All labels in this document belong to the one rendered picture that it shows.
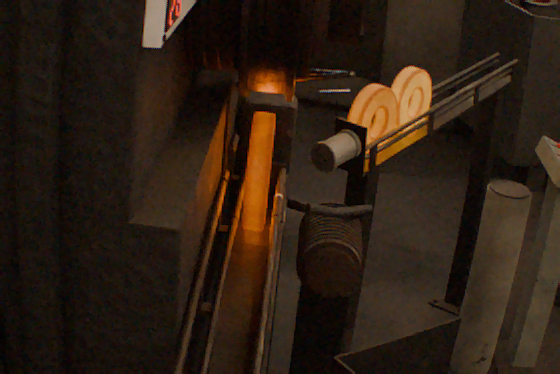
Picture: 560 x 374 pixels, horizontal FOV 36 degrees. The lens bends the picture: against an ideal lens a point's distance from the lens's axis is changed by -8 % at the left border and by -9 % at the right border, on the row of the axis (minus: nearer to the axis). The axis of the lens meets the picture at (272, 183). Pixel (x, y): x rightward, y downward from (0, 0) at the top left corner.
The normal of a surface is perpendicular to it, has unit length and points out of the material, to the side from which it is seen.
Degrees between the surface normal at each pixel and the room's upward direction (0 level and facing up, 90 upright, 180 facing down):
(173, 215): 0
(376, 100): 90
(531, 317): 90
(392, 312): 0
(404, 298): 0
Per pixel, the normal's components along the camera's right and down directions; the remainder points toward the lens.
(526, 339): -0.06, 0.38
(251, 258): 0.09, -0.88
